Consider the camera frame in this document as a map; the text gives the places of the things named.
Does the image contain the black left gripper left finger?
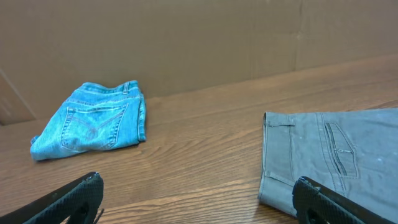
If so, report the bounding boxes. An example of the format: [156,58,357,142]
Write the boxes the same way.
[1,172,104,224]

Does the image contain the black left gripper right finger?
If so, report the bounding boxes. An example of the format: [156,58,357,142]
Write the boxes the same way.
[292,176,394,224]

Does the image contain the grey shorts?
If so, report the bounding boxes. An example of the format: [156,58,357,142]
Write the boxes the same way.
[258,108,397,222]

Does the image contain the folded blue jeans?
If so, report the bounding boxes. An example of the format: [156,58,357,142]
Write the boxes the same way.
[30,80,146,161]

